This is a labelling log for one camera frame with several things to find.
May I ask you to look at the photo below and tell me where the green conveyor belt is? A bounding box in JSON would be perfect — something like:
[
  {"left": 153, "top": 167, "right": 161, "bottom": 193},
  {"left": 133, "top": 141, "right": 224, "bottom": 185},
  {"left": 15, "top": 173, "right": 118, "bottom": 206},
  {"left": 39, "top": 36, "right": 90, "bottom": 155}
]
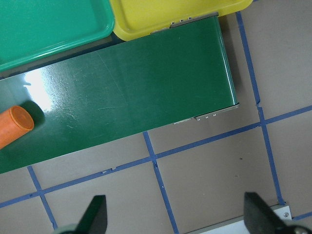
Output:
[{"left": 0, "top": 15, "right": 238, "bottom": 173}]

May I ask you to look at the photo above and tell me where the green plastic tray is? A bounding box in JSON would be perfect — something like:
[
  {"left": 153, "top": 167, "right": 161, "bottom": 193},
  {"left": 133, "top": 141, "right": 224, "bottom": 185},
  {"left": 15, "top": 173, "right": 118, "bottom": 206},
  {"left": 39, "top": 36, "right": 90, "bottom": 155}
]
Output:
[{"left": 0, "top": 0, "right": 115, "bottom": 72}]

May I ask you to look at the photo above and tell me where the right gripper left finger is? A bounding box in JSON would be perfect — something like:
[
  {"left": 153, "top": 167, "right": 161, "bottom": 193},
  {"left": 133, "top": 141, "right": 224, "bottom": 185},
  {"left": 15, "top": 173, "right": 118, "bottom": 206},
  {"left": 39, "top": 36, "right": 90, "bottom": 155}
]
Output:
[{"left": 56, "top": 195, "right": 107, "bottom": 234}]

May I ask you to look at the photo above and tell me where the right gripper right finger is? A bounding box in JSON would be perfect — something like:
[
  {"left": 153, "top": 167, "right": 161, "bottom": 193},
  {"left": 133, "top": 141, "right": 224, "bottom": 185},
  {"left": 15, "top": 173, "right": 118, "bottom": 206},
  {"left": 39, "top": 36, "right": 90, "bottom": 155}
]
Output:
[{"left": 244, "top": 192, "right": 312, "bottom": 234}]

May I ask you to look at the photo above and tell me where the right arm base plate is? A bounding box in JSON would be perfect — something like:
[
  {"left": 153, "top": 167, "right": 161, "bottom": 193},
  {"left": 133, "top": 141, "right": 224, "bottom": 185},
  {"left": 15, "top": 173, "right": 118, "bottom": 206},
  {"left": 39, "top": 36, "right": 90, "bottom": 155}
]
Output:
[{"left": 189, "top": 205, "right": 292, "bottom": 234}]

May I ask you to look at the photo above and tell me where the yellow plastic tray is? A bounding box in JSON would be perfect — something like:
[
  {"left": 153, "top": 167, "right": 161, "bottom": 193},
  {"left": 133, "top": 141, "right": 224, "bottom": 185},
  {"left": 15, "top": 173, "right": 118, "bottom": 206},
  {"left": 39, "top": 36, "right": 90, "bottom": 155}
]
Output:
[{"left": 110, "top": 0, "right": 253, "bottom": 41}]

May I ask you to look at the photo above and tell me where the plain orange cylinder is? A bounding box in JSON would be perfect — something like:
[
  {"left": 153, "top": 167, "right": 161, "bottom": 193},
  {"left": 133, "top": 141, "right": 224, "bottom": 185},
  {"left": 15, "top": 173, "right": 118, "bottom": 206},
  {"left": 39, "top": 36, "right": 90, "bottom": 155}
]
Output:
[{"left": 0, "top": 105, "right": 34, "bottom": 149}]

